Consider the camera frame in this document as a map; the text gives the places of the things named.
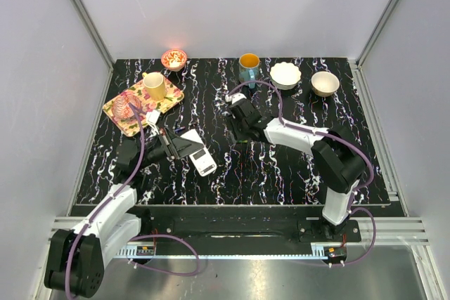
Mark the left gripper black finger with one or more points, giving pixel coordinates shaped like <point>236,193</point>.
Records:
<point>185,147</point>
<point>170,137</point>

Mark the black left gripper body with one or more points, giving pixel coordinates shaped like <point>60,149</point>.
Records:
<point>168,143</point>

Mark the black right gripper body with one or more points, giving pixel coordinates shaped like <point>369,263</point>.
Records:
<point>239,129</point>

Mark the AAA battery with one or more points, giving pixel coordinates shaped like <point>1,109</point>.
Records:
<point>179,129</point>

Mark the white remote control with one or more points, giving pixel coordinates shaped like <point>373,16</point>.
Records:
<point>202,159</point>

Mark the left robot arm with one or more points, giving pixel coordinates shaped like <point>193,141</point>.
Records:
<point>79,256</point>

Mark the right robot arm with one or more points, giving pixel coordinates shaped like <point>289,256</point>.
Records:
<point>339,162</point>

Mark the floral serving tray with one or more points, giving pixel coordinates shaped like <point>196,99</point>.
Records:
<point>129,127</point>

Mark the yellow cup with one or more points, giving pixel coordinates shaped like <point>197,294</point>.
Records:
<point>154,84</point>

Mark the pink patterned glass bowl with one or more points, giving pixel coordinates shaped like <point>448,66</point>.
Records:
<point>121,105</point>

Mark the blue butterfly mug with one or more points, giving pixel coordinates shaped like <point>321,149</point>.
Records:
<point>248,69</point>

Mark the white scalloped bowl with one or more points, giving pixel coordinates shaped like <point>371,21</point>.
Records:
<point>285,76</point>

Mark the red patterned small bowl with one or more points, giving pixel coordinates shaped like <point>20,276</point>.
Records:
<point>174,59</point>

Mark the beige bowl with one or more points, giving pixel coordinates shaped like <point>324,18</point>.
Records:
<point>324,84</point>

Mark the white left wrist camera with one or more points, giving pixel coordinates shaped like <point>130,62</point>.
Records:
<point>152,118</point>

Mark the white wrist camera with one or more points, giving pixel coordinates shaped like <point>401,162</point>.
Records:
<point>234,98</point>
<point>152,118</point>

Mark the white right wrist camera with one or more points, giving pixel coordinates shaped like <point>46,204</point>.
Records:
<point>234,98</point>

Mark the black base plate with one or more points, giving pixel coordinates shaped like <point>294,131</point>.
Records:
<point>302,223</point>

